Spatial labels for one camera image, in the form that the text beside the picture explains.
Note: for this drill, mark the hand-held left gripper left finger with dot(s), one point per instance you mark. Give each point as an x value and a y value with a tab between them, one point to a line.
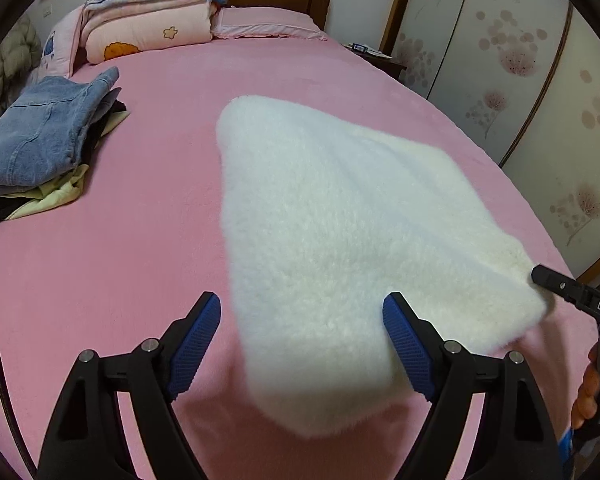
195	345

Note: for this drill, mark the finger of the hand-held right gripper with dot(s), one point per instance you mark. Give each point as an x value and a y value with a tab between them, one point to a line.
555	285

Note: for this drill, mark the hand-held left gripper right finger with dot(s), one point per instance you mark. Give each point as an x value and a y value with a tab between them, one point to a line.
405	345

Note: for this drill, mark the white fleece sweater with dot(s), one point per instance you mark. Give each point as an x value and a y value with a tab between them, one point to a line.
355	235

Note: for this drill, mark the person's right hand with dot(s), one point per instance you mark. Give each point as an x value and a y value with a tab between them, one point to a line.
586	390

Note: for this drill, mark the bed with pink sheet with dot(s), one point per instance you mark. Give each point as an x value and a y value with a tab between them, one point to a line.
155	235

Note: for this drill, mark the folded pale yellow garment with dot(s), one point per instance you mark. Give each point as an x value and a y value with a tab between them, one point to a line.
55	200

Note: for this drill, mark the floral wardrobe doors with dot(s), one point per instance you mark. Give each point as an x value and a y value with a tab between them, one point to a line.
505	60

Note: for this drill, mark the folded blue jeans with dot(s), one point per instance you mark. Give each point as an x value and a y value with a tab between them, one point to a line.
40	130

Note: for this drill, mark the dark wooden nightstand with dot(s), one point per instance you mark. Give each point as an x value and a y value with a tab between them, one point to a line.
385	62

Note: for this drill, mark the small printed box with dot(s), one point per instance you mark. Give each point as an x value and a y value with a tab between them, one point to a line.
364	48

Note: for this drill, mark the folded pink quilt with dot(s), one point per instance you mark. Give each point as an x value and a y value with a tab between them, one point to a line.
145	35

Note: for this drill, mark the pink printed cushion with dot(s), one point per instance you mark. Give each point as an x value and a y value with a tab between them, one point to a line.
60	50

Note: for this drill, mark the pink pillow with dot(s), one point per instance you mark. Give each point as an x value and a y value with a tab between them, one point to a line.
265	22

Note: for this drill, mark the beige puffer jacket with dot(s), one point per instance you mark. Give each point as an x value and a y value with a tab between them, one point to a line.
10	60

